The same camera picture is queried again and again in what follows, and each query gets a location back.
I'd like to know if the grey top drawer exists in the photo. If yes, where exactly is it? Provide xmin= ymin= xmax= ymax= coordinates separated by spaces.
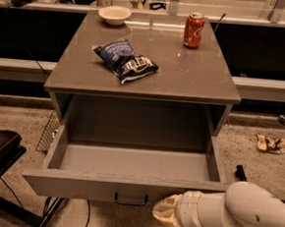
xmin=24 ymin=96 xmax=227 ymax=202

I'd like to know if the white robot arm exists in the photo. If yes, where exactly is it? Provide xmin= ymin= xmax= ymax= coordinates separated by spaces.
xmin=152 ymin=181 xmax=285 ymax=227

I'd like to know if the grey cabinet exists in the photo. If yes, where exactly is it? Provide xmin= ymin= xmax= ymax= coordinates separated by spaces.
xmin=45 ymin=11 xmax=241 ymax=134

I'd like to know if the brown snack wrapper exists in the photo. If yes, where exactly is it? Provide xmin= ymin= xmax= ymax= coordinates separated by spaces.
xmin=256 ymin=135 xmax=285 ymax=154

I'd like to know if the blue chip bag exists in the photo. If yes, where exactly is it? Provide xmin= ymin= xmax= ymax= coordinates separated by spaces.
xmin=92 ymin=39 xmax=159 ymax=84

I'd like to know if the black tray stand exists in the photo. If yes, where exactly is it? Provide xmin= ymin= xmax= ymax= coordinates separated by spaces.
xmin=0 ymin=130 xmax=65 ymax=227

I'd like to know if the orange soda can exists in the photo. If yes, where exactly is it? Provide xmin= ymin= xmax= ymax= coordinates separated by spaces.
xmin=184 ymin=12 xmax=205 ymax=49

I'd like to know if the white bowl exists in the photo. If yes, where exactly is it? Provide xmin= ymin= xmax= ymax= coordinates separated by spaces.
xmin=98 ymin=6 xmax=132 ymax=26

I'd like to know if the black drawer handle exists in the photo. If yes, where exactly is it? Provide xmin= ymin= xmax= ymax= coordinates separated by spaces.
xmin=114 ymin=193 xmax=148 ymax=206

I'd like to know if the wire mesh basket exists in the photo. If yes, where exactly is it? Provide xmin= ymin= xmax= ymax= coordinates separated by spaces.
xmin=36 ymin=111 xmax=60 ymax=154

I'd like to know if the black cable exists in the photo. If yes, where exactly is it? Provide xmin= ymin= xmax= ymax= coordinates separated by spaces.
xmin=0 ymin=0 xmax=57 ymax=77

